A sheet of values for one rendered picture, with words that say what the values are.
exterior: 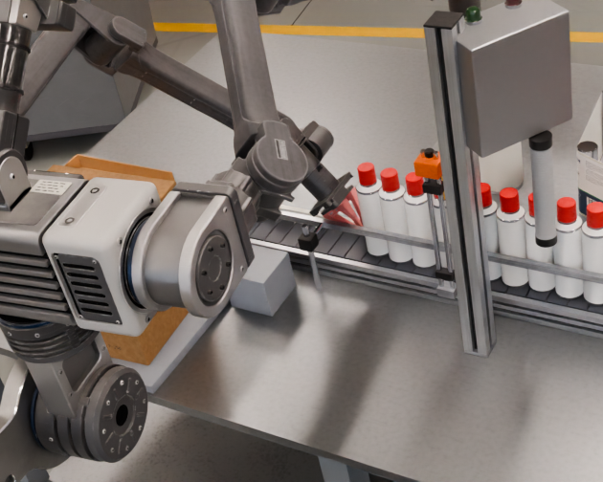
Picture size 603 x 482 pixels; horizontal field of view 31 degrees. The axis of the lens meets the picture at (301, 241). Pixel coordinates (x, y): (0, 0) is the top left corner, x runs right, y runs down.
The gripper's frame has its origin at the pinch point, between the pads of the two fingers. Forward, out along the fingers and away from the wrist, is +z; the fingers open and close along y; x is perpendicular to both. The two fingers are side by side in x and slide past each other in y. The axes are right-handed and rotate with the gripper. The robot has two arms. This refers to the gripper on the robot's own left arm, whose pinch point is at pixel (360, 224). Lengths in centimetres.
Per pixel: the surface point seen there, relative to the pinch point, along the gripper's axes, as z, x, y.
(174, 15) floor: -73, 243, 225
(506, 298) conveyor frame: 25.3, -21.4, -5.9
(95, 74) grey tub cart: -71, 177, 115
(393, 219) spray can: 1.8, -10.9, -2.8
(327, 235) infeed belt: -1.3, 10.7, 0.9
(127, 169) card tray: -39, 61, 13
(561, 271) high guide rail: 25.4, -34.5, -4.4
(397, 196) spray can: -1.4, -14.9, -1.7
